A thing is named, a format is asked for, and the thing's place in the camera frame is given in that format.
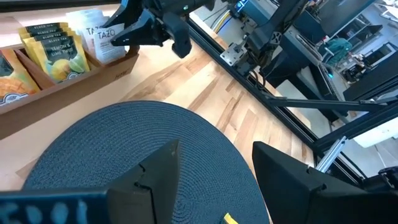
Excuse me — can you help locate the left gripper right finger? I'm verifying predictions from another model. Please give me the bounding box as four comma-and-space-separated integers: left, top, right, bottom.
251, 141, 327, 224

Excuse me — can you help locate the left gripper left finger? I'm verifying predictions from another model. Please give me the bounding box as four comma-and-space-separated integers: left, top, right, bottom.
105, 139, 181, 224

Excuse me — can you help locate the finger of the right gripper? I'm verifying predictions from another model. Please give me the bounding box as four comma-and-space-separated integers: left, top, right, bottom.
101, 0, 144, 29
110, 11, 163, 48

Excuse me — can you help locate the brown wooden tea organizer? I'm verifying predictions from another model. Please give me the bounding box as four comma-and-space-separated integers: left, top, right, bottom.
0, 15, 140, 141

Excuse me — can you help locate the orange mango tea packet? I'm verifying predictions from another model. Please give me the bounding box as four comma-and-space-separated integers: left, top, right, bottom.
0, 48, 41, 108

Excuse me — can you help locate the round dark woven placemat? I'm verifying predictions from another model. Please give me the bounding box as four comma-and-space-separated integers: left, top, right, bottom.
23, 100, 271, 224

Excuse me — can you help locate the grey desk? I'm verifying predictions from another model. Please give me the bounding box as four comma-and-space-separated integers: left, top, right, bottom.
292, 27, 346, 97

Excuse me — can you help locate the white yellow cable bundle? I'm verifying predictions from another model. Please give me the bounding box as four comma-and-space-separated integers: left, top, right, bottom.
211, 9, 233, 34

